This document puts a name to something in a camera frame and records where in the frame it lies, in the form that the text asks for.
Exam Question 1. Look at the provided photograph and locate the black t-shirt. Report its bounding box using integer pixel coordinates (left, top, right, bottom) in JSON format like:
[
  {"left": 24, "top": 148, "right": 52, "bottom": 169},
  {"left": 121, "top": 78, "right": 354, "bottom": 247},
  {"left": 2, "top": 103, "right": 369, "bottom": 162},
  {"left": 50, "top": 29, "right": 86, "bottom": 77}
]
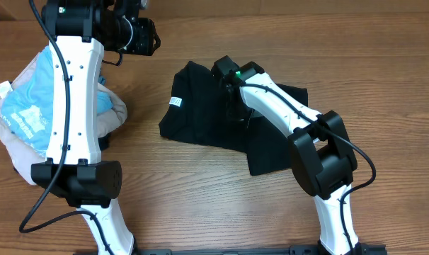
[{"left": 159, "top": 61, "right": 291, "bottom": 176}]

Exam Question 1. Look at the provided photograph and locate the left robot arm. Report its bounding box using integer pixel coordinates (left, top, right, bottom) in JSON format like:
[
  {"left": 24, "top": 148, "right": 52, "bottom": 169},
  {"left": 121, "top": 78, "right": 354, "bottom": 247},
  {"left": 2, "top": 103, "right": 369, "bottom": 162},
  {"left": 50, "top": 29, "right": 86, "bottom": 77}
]
[{"left": 31, "top": 0, "right": 161, "bottom": 254}]

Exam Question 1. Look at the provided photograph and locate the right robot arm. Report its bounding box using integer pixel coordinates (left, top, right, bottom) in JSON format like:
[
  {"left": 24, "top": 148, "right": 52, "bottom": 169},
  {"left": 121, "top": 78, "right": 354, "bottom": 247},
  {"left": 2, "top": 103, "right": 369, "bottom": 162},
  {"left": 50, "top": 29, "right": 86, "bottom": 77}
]
[{"left": 211, "top": 56, "right": 360, "bottom": 254}]

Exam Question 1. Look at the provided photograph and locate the dark garment under pile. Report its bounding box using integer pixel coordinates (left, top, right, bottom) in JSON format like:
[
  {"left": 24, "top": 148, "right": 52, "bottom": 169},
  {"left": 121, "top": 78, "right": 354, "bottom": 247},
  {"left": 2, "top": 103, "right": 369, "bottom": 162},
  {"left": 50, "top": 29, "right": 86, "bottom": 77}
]
[{"left": 98, "top": 133, "right": 110, "bottom": 151}]

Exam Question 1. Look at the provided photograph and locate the beige folded garment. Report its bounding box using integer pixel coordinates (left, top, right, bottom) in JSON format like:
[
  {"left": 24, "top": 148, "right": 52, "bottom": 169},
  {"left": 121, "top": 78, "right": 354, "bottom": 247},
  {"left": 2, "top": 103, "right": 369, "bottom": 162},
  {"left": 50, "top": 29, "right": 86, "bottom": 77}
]
[{"left": 0, "top": 52, "right": 128, "bottom": 186}]

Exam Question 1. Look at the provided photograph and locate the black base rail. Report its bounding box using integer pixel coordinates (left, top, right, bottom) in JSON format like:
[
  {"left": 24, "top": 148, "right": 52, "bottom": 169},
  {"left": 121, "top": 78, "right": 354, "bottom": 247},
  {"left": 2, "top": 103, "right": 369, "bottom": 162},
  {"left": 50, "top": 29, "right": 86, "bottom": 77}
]
[{"left": 72, "top": 244, "right": 388, "bottom": 255}]

